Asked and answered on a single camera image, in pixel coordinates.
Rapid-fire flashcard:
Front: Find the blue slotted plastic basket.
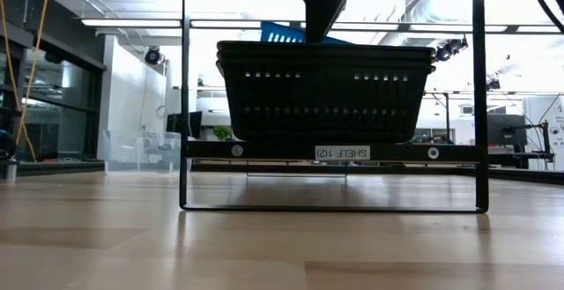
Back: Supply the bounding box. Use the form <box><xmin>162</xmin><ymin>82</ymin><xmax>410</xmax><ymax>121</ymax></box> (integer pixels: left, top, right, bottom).
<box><xmin>259</xmin><ymin>20</ymin><xmax>353</xmax><ymax>45</ymax></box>

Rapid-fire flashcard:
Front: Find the white shelf label sticker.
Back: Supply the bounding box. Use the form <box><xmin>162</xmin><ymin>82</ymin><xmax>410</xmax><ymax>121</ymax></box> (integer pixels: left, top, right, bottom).
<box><xmin>314</xmin><ymin>145</ymin><xmax>372</xmax><ymax>161</ymax></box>

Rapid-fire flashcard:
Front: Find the black metal wood shelf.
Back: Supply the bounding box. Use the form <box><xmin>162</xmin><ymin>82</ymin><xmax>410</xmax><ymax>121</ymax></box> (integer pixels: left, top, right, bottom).
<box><xmin>178</xmin><ymin>0</ymin><xmax>491</xmax><ymax>214</ymax></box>

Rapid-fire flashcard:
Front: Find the ceiling light strip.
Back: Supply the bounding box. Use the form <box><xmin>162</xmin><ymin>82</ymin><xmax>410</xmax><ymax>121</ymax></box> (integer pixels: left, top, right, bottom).
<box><xmin>81</xmin><ymin>18</ymin><xmax>564</xmax><ymax>34</ymax></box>

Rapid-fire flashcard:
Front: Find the black ceiling spotlight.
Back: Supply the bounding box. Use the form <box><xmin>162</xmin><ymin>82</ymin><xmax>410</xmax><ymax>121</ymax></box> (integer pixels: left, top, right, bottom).
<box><xmin>144</xmin><ymin>46</ymin><xmax>162</xmax><ymax>66</ymax></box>
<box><xmin>434</xmin><ymin>37</ymin><xmax>469</xmax><ymax>63</ymax></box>

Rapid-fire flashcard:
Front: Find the black computer monitor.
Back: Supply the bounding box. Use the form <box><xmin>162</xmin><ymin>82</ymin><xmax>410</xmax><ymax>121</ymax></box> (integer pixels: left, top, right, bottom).
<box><xmin>486</xmin><ymin>113</ymin><xmax>528</xmax><ymax>153</ymax></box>
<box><xmin>166</xmin><ymin>110</ymin><xmax>204</xmax><ymax>139</ymax></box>

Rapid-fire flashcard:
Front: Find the dark glass partition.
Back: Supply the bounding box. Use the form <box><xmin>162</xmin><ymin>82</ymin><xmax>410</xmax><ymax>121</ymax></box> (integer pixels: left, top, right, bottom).
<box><xmin>0</xmin><ymin>0</ymin><xmax>108</xmax><ymax>164</ymax></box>

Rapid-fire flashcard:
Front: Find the green potted plant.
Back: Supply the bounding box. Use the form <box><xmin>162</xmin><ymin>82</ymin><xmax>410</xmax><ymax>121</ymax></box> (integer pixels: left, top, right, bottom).
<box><xmin>212</xmin><ymin>124</ymin><xmax>234</xmax><ymax>142</ymax></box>

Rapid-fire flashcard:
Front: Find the clear plastic basket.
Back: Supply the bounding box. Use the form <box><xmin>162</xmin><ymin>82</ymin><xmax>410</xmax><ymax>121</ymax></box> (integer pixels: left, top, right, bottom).
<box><xmin>103</xmin><ymin>130</ymin><xmax>182</xmax><ymax>175</ymax></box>

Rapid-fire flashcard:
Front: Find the white cabinet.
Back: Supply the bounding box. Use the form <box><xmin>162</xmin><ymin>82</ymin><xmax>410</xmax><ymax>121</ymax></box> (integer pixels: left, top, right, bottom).
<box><xmin>523</xmin><ymin>95</ymin><xmax>564</xmax><ymax>172</ymax></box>

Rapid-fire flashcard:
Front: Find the orange extension cable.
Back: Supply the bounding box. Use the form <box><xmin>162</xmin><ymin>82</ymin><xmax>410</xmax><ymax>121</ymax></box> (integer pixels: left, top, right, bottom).
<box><xmin>0</xmin><ymin>0</ymin><xmax>53</xmax><ymax>163</ymax></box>

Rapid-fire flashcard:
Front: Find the black metal workstation frame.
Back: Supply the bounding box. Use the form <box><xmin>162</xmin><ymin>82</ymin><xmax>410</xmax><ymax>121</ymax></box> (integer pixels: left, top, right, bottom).
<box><xmin>422</xmin><ymin>90</ymin><xmax>451</xmax><ymax>145</ymax></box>

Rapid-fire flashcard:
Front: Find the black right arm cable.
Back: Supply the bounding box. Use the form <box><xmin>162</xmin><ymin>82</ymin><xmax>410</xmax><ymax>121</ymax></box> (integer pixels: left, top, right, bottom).
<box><xmin>522</xmin><ymin>0</ymin><xmax>564</xmax><ymax>34</ymax></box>

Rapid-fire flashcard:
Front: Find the black table frame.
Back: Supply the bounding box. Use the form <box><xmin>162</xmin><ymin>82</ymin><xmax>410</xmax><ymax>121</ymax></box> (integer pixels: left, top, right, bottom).
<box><xmin>17</xmin><ymin>160</ymin><xmax>564</xmax><ymax>186</ymax></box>

